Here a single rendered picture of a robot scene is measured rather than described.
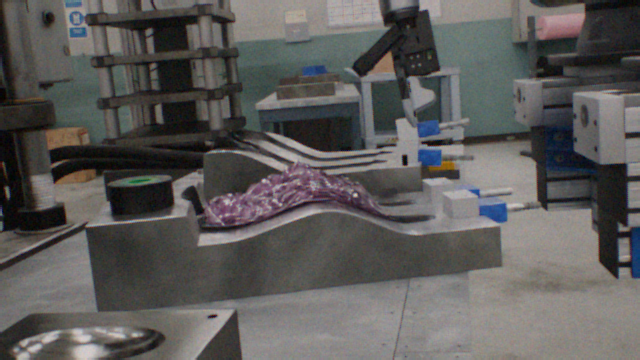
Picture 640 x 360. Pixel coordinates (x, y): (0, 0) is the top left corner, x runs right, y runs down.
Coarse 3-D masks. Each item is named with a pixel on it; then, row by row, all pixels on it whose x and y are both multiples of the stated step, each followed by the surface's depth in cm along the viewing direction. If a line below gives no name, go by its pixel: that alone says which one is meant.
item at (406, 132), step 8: (400, 120) 133; (416, 120) 135; (432, 120) 132; (456, 120) 133; (464, 120) 133; (400, 128) 133; (408, 128) 133; (416, 128) 133; (424, 128) 133; (432, 128) 133; (440, 128) 134; (400, 136) 133; (408, 136) 133; (416, 136) 133; (424, 136) 133
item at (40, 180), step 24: (0, 0) 135; (24, 0) 139; (0, 24) 136; (24, 24) 138; (0, 48) 137; (24, 48) 138; (24, 72) 138; (24, 96) 139; (24, 144) 140; (24, 168) 141; (48, 168) 143; (24, 192) 142; (48, 192) 143; (24, 216) 141; (48, 216) 142
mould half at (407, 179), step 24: (264, 144) 136; (288, 144) 143; (216, 168) 125; (240, 168) 124; (264, 168) 123; (360, 168) 123; (384, 168) 119; (408, 168) 119; (216, 192) 126; (408, 192) 119
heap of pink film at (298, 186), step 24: (288, 168) 106; (240, 192) 104; (264, 192) 102; (288, 192) 95; (312, 192) 92; (336, 192) 93; (360, 192) 106; (216, 216) 95; (240, 216) 93; (264, 216) 91; (384, 216) 95
